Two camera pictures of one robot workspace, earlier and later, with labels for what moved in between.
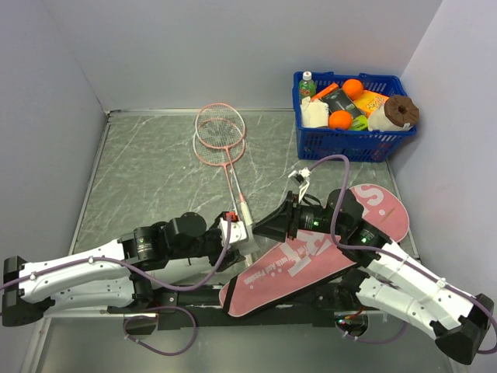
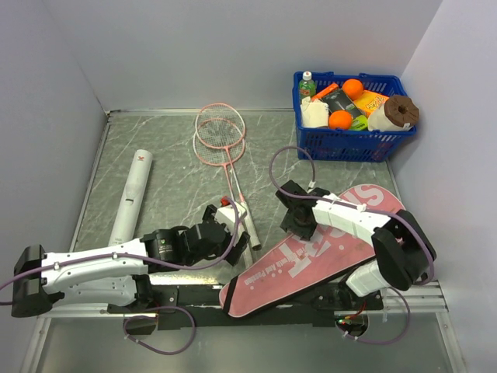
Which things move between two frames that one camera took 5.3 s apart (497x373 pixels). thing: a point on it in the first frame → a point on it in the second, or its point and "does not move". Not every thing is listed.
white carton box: [314, 113] does not move
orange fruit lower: [341, 120] does not move
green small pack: [360, 123] does not move
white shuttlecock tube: [258, 245] → [129, 214]
